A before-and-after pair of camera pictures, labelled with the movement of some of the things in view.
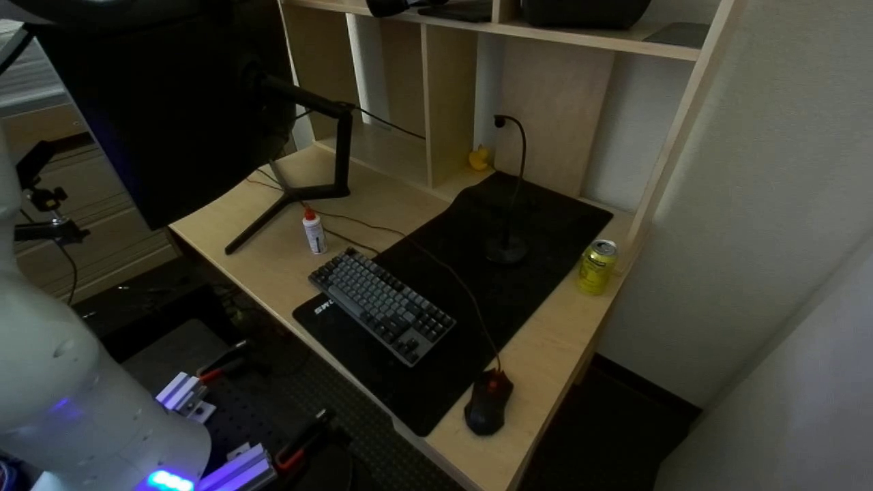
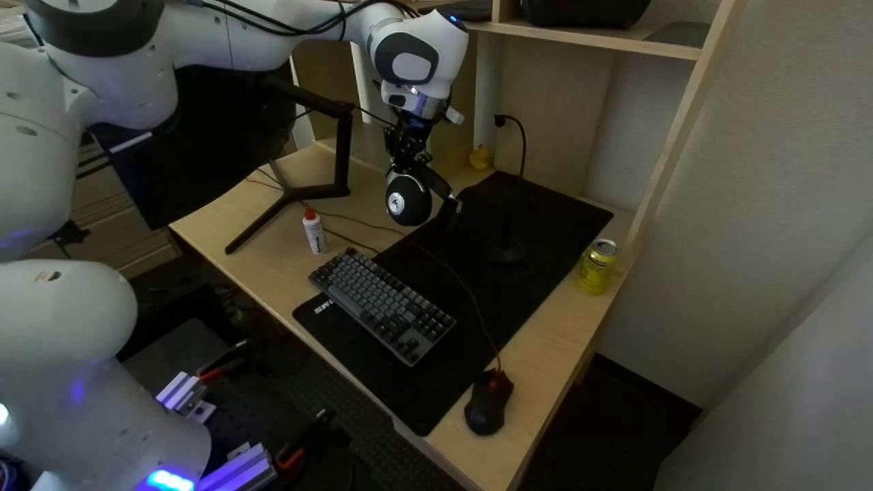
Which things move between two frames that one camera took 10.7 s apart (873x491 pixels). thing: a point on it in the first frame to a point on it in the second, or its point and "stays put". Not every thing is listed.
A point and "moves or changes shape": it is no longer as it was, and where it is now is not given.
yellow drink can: [594, 265] stays put
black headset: [382, 10] moves or changes shape
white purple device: [177, 396] stays put
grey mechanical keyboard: [382, 303] stays put
